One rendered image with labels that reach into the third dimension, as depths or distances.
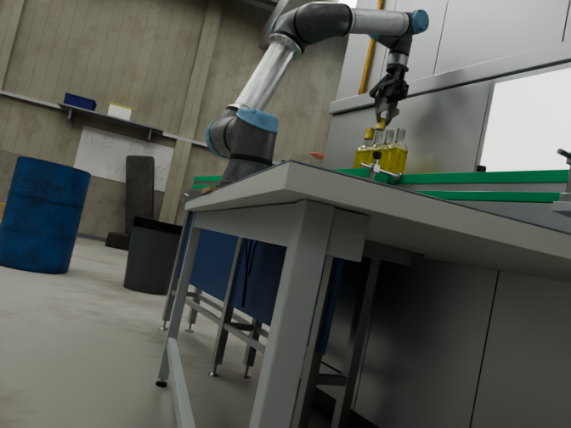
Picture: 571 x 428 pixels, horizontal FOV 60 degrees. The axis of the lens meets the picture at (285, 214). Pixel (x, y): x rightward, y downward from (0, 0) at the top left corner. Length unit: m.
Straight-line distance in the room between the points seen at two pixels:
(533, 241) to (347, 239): 0.24
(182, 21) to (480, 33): 9.34
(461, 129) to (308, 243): 1.24
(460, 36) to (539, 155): 0.63
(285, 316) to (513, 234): 0.31
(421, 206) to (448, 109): 1.26
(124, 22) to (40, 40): 1.59
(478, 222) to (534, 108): 1.01
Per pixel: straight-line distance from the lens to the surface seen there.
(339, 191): 0.56
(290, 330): 0.60
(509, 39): 1.85
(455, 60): 1.97
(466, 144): 1.74
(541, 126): 1.60
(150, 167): 9.78
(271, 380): 0.61
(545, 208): 1.29
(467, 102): 1.80
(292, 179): 0.55
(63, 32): 10.88
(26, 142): 10.50
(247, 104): 1.48
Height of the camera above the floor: 0.65
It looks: 4 degrees up
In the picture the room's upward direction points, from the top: 12 degrees clockwise
